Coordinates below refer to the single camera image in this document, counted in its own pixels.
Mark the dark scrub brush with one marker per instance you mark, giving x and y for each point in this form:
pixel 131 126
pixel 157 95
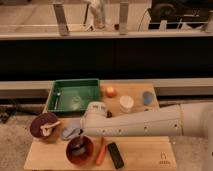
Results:
pixel 78 149

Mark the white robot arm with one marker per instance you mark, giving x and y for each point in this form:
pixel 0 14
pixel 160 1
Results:
pixel 192 119

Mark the dark red bowl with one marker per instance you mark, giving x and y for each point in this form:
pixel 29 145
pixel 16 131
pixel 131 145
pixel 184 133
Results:
pixel 41 120

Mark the blue cloth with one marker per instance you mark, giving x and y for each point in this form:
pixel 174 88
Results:
pixel 71 130

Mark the orange carrot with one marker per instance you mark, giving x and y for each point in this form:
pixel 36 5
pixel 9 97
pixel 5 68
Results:
pixel 101 152

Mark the beige wooden utensil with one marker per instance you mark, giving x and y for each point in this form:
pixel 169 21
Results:
pixel 48 127

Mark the green plastic tray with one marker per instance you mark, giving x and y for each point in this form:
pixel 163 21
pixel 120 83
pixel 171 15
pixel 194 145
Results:
pixel 76 94

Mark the wooden board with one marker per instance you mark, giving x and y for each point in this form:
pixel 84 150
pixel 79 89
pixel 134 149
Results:
pixel 139 154

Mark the black rectangular block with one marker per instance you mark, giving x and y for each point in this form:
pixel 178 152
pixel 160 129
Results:
pixel 115 155

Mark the silver spoon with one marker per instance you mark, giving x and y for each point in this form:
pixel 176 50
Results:
pixel 57 100

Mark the orange fruit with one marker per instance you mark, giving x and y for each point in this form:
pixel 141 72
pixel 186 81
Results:
pixel 110 92

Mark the white cup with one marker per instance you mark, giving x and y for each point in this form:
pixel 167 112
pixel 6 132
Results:
pixel 126 103

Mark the blue cup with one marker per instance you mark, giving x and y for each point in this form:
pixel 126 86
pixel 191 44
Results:
pixel 148 98

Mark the left metal bracket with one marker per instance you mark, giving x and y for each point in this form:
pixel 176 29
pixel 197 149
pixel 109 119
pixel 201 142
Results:
pixel 60 17

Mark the metal bracket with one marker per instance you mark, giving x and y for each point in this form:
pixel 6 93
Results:
pixel 123 17
pixel 60 17

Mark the right metal bracket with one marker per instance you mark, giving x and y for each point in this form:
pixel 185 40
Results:
pixel 123 17

